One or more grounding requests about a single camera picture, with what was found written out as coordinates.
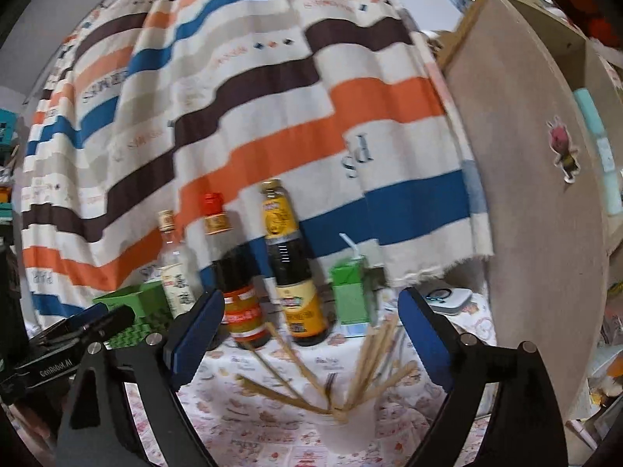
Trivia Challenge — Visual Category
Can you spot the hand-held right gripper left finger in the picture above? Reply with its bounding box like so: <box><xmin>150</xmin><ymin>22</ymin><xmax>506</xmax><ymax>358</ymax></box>
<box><xmin>56</xmin><ymin>288</ymin><xmax>227</xmax><ymax>467</ymax></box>

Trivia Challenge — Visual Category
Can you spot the clear cooking wine bottle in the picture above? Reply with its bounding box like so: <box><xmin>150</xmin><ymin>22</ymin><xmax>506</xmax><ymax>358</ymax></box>
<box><xmin>157</xmin><ymin>210</ymin><xmax>202</xmax><ymax>319</ymax></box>

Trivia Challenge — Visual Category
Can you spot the pink printed tablecloth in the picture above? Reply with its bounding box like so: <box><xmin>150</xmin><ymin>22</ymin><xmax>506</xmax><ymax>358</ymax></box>
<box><xmin>124</xmin><ymin>399</ymin><xmax>492</xmax><ymax>467</ymax></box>

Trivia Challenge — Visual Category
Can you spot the single wooden chopstick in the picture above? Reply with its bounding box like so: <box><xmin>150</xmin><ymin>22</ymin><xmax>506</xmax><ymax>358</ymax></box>
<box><xmin>325</xmin><ymin>372</ymin><xmax>340</xmax><ymax>412</ymax></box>

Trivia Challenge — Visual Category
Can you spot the small white device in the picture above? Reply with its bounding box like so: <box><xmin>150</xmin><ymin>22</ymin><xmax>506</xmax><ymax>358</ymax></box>
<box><xmin>421</xmin><ymin>287</ymin><xmax>474</xmax><ymax>315</ymax></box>

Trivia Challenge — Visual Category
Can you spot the green drink carton with straw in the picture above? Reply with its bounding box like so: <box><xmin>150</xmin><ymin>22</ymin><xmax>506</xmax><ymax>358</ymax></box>
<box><xmin>331</xmin><ymin>233</ymin><xmax>385</xmax><ymax>339</ymax></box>

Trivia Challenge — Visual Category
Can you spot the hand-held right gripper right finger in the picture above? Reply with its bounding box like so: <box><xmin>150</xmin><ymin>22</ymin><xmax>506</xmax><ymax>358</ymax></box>
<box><xmin>396</xmin><ymin>287</ymin><xmax>570</xmax><ymax>467</ymax></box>

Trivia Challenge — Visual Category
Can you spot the wooden cabinet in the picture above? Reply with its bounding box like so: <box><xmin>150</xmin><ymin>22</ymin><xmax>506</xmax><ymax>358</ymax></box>
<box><xmin>438</xmin><ymin>0</ymin><xmax>623</xmax><ymax>429</ymax></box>

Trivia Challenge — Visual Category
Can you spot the green checkered box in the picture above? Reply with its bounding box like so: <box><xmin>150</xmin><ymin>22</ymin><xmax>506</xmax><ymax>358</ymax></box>
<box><xmin>92</xmin><ymin>282</ymin><xmax>171</xmax><ymax>351</ymax></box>

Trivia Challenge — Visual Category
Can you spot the bear print white cloth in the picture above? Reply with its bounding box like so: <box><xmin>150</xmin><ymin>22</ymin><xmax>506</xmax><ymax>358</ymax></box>
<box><xmin>127</xmin><ymin>287</ymin><xmax>497</xmax><ymax>448</ymax></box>

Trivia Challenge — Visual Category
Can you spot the yellow label dark sauce bottle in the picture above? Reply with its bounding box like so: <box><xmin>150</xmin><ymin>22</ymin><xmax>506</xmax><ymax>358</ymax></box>
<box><xmin>259</xmin><ymin>180</ymin><xmax>329</xmax><ymax>347</ymax></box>

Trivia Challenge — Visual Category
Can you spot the translucent plastic cup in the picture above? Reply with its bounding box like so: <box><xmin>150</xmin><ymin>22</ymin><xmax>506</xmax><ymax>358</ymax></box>
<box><xmin>317</xmin><ymin>399</ymin><xmax>378</xmax><ymax>454</ymax></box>

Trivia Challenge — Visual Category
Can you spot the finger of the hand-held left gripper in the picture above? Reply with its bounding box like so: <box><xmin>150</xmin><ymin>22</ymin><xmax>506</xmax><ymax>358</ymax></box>
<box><xmin>74</xmin><ymin>307</ymin><xmax>137</xmax><ymax>346</ymax></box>
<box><xmin>63</xmin><ymin>302</ymin><xmax>111</xmax><ymax>333</ymax></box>

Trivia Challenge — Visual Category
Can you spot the striped cloth backdrop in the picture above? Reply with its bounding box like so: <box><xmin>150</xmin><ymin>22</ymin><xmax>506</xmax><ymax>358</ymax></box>
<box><xmin>19</xmin><ymin>0</ymin><xmax>495</xmax><ymax>322</ymax></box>

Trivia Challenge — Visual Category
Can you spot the cartoon sticker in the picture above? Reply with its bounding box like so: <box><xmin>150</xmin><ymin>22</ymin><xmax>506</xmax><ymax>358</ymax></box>
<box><xmin>546</xmin><ymin>116</ymin><xmax>581</xmax><ymax>184</ymax></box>

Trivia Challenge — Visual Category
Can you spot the red cap sauce bottle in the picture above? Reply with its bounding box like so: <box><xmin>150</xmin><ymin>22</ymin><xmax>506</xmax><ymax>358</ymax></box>
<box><xmin>202</xmin><ymin>193</ymin><xmax>271</xmax><ymax>350</ymax></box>

